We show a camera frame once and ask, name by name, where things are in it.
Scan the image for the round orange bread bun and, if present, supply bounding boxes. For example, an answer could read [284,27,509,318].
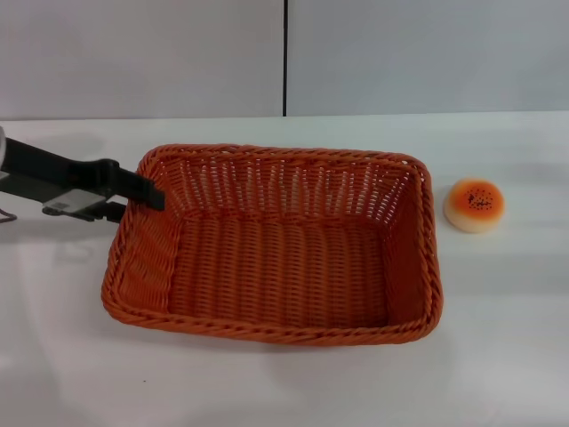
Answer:
[443,176,506,234]

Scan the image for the orange woven wicker basket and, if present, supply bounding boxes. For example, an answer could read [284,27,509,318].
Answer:
[100,142,445,347]

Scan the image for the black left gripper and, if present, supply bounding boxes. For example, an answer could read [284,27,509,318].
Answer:
[0,136,167,223]

